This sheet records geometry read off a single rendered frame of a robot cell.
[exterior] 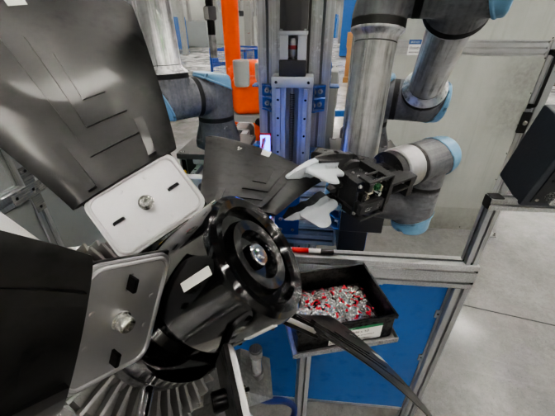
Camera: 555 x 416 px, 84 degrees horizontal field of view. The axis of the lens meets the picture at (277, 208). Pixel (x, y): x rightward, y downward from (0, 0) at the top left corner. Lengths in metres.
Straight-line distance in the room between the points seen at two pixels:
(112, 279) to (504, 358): 1.90
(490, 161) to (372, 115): 2.00
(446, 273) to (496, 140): 1.70
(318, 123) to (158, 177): 0.94
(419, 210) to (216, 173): 0.39
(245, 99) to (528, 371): 3.66
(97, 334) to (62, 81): 0.23
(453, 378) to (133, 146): 1.69
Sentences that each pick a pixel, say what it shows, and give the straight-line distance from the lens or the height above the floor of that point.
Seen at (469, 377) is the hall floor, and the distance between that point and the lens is 1.84.
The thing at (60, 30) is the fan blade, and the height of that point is 1.39.
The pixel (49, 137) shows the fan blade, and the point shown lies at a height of 1.31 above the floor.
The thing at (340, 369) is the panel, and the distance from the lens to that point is 1.25.
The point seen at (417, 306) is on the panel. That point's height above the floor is 0.68.
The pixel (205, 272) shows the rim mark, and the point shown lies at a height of 1.24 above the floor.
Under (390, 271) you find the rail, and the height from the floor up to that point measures 0.83.
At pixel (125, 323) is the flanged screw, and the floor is 1.23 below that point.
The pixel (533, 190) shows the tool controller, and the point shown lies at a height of 1.09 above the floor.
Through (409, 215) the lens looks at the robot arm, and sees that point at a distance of 0.66.
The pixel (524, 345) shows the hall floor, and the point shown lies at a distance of 2.11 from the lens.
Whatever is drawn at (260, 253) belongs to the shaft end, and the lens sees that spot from 0.27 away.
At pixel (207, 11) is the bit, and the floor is 1.40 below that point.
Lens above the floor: 1.39
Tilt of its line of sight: 31 degrees down
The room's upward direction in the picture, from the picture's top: straight up
